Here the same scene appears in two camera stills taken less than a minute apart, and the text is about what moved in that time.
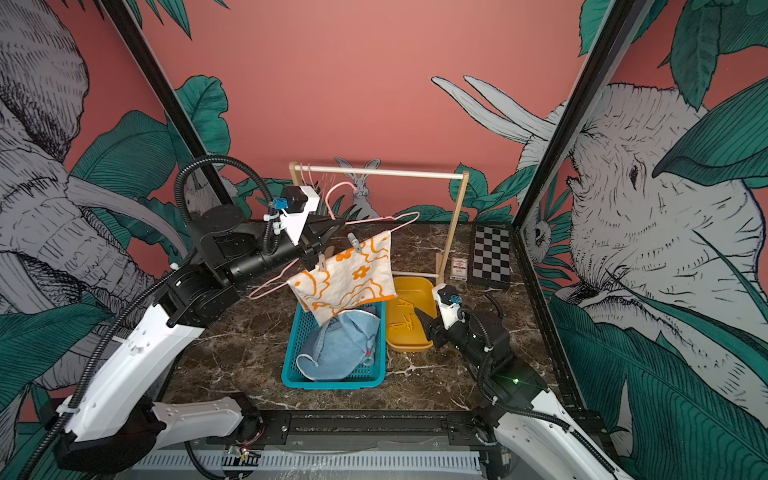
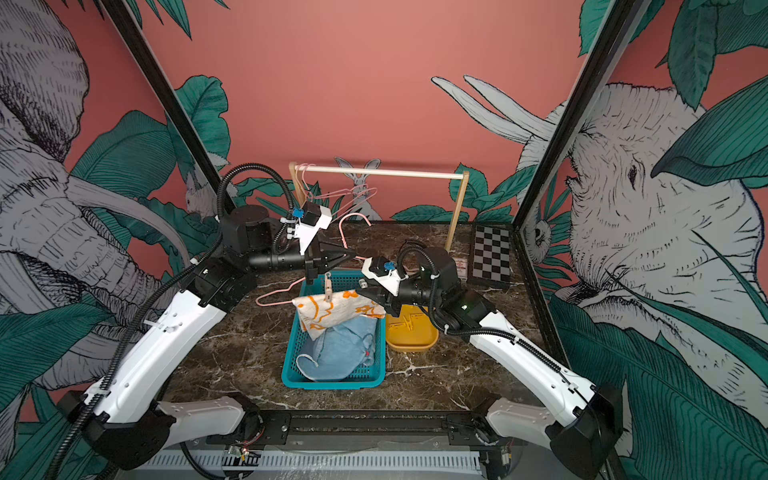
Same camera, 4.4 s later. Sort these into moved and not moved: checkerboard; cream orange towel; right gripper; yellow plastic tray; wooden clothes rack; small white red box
Moved: right gripper; cream orange towel
Not moved: checkerboard; wooden clothes rack; small white red box; yellow plastic tray
